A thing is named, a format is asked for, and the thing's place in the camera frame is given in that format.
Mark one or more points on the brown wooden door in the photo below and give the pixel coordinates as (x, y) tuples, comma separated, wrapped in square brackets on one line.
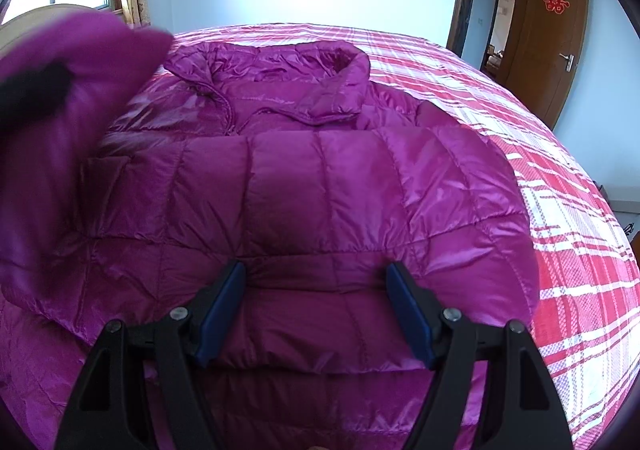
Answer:
[(545, 64)]

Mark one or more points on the red plaid bed sheet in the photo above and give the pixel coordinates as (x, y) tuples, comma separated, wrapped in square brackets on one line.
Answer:
[(575, 280)]

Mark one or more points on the purple down jacket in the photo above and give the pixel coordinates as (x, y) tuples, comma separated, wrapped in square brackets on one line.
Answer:
[(300, 210)]

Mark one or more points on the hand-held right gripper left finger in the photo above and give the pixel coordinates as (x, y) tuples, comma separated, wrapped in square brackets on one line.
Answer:
[(226, 297)]

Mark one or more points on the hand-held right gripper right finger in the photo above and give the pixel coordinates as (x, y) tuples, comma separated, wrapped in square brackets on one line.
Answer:
[(406, 300)]

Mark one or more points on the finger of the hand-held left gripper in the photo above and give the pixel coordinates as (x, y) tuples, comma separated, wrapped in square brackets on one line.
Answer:
[(35, 84)]

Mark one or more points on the wooden headboard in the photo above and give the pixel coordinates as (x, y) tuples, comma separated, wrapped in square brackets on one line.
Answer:
[(30, 24)]

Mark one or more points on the brown wooden door frame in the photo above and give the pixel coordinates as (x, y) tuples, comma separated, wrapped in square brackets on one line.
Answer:
[(457, 4)]

